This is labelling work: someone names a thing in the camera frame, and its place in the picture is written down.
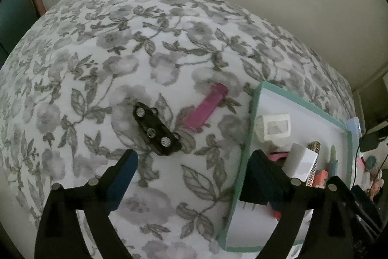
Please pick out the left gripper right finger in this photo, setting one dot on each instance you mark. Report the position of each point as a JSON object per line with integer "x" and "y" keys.
{"x": 265, "y": 182}

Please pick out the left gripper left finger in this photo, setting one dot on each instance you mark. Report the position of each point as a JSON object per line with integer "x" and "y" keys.
{"x": 115, "y": 181}

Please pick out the pink kids smartwatch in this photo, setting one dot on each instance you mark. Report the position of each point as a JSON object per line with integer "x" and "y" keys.
{"x": 278, "y": 157}

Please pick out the white small box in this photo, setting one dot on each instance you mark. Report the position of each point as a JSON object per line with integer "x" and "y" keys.
{"x": 299, "y": 162}

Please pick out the white rectangular plastic frame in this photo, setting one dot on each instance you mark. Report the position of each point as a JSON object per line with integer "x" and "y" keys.
{"x": 273, "y": 127}

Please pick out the gold patterned black lighter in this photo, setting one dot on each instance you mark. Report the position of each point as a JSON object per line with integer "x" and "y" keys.
{"x": 315, "y": 147}

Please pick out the black toy car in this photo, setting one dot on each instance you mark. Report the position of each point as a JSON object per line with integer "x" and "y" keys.
{"x": 154, "y": 132}

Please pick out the magenta small cylinder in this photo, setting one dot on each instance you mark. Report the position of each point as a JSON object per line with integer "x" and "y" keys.
{"x": 200, "y": 115}

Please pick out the colourful trinket pile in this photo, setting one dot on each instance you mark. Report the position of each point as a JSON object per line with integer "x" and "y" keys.
{"x": 376, "y": 185}

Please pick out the teal round tin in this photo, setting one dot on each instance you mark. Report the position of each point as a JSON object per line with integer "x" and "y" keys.
{"x": 371, "y": 162}

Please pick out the teal white shallow box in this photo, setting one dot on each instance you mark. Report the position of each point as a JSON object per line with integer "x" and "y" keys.
{"x": 295, "y": 136}

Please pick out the black power adapter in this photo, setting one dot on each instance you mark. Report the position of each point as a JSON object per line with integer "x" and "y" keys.
{"x": 371, "y": 141}

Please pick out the white power strip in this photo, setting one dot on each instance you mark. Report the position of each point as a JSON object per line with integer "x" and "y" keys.
{"x": 353, "y": 125}

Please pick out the floral grey white blanket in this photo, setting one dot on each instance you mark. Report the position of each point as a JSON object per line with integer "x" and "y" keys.
{"x": 69, "y": 87}

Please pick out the dark teal cabinet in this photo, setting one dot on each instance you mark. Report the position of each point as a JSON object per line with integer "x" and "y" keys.
{"x": 17, "y": 17}

